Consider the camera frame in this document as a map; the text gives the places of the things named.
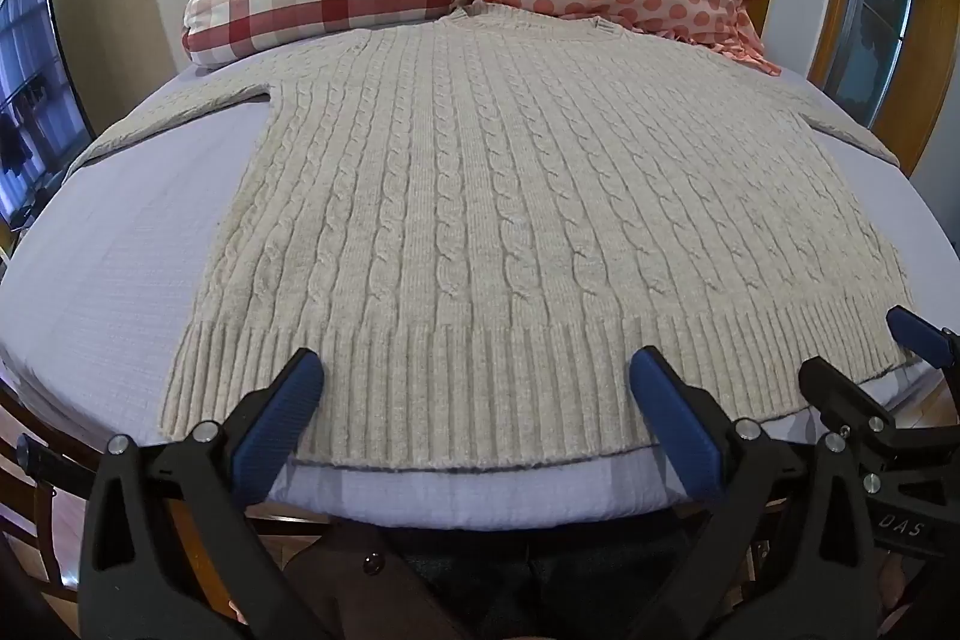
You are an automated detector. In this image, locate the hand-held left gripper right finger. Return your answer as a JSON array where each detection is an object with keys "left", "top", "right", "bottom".
[{"left": 628, "top": 346, "right": 880, "bottom": 640}]

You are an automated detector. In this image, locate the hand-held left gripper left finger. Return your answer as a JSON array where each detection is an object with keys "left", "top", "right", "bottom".
[{"left": 78, "top": 347, "right": 326, "bottom": 640}]

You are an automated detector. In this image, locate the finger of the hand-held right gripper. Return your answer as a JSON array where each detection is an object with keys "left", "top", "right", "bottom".
[
  {"left": 886, "top": 305, "right": 960, "bottom": 395},
  {"left": 798, "top": 358, "right": 898, "bottom": 455}
]

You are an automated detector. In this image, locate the cream cable knit sweater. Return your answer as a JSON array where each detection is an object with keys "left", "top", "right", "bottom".
[{"left": 81, "top": 4, "right": 917, "bottom": 470}]

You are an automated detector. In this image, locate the lavender bed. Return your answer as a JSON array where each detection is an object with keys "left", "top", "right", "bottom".
[{"left": 0, "top": 19, "right": 960, "bottom": 531}]

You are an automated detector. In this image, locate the wooden chair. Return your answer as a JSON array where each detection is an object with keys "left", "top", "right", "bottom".
[{"left": 0, "top": 377, "right": 98, "bottom": 611}]

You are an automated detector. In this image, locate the television screen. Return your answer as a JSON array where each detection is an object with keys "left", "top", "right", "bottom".
[{"left": 0, "top": 0, "right": 100, "bottom": 229}]

